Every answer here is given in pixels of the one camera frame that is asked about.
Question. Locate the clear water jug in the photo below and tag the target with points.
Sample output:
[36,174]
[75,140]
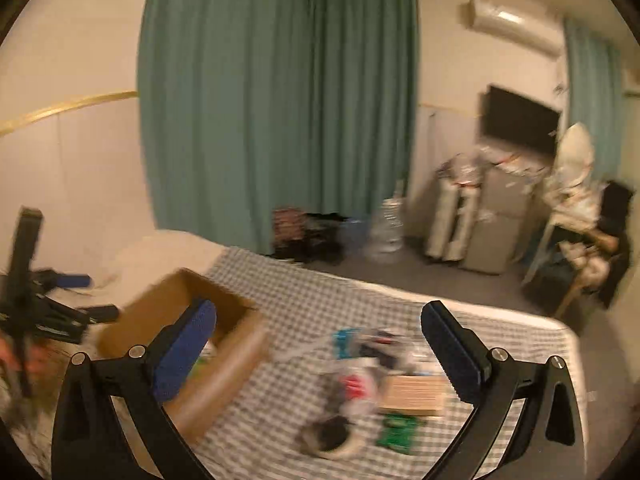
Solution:
[386,234]

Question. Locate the white suitcase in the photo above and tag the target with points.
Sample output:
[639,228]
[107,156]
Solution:
[459,184]

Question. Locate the large teal curtain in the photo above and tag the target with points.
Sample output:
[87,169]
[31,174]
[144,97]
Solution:
[248,106]

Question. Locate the white oval vanity mirror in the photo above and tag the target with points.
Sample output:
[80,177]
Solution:
[574,157]

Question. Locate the teal window curtain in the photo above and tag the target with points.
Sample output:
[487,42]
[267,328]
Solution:
[595,73]

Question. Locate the wooden block box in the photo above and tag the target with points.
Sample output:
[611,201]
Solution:
[416,395]

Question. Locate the green packet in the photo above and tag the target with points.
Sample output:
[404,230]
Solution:
[399,432]

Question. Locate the white dressing table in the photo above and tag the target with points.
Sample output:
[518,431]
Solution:
[573,256]

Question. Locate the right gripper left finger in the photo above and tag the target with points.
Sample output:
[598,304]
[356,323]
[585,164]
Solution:
[88,441]

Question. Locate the brown tape roll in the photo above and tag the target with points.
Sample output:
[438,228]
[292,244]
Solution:
[332,438]

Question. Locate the blue plastic bag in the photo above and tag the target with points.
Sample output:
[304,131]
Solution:
[354,235]

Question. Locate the brown cardboard box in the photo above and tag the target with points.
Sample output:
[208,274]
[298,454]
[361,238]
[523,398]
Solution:
[215,354]

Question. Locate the checkered grey white cloth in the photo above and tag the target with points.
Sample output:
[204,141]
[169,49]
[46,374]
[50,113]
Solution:
[257,436]

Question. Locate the dark patterned bag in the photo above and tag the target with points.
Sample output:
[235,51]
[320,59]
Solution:
[289,233]

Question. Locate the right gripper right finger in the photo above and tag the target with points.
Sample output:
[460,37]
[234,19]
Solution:
[547,441]

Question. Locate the black wall television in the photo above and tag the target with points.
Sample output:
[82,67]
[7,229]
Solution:
[507,116]

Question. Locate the white air conditioner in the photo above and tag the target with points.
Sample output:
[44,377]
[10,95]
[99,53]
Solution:
[539,34]

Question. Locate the teal blue packet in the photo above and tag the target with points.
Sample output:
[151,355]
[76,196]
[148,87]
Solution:
[345,343]

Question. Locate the grey mini fridge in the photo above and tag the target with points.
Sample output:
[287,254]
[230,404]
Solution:
[506,193]

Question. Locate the black white patterned pouch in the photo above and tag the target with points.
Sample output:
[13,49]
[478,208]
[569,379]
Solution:
[395,352]

